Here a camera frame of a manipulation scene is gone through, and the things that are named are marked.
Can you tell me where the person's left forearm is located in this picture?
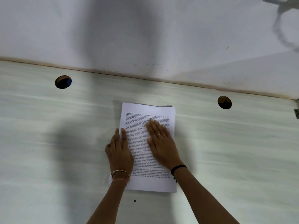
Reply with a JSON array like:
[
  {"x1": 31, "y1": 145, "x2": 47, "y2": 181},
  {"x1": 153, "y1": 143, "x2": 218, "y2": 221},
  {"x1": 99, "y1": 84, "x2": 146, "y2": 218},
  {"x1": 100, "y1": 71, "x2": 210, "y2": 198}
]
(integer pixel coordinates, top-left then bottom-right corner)
[{"x1": 86, "y1": 178, "x2": 130, "y2": 224}]

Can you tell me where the person's left hand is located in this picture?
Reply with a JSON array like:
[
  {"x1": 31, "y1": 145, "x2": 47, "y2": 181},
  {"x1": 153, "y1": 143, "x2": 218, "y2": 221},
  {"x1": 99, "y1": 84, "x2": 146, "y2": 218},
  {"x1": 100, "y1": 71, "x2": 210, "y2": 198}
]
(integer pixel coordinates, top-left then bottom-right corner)
[{"x1": 105, "y1": 128, "x2": 134, "y2": 173}]

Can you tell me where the black wrist band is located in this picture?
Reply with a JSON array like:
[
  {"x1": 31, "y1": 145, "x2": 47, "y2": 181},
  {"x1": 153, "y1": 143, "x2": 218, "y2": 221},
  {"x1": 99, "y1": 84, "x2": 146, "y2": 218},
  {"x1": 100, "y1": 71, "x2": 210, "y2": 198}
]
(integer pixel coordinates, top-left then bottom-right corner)
[{"x1": 170, "y1": 164, "x2": 187, "y2": 176}]

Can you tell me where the round desk cable hole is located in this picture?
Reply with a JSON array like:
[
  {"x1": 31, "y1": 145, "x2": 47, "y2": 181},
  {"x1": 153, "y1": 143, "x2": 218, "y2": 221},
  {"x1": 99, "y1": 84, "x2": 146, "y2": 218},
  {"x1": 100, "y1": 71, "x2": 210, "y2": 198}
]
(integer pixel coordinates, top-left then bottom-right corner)
[
  {"x1": 55, "y1": 75, "x2": 72, "y2": 89},
  {"x1": 217, "y1": 96, "x2": 233, "y2": 110}
]

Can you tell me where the thin silver bangle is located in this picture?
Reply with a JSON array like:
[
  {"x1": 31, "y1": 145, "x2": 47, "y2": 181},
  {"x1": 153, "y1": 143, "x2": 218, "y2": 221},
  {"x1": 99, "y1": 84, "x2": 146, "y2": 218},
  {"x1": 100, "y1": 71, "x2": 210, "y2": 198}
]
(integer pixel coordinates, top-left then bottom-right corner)
[{"x1": 111, "y1": 169, "x2": 131, "y2": 182}]

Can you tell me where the person's right hand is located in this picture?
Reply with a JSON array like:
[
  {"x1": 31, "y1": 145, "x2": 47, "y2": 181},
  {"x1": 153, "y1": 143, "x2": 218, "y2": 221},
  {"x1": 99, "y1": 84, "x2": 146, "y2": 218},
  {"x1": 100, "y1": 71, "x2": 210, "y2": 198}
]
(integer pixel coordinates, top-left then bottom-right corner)
[{"x1": 146, "y1": 119, "x2": 184, "y2": 171}]

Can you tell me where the person's right forearm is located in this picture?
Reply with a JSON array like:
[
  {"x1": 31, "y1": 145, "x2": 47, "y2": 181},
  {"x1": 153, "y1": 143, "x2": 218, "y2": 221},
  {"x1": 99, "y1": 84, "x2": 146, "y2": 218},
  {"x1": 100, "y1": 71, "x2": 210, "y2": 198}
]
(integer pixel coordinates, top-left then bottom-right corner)
[{"x1": 172, "y1": 166, "x2": 241, "y2": 224}]

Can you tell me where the printed white paper stack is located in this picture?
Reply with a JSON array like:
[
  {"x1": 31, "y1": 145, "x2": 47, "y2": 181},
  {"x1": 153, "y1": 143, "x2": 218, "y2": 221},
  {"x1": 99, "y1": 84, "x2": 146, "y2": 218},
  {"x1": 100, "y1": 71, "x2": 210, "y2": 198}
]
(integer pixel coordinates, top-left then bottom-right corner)
[{"x1": 108, "y1": 102, "x2": 177, "y2": 193}]

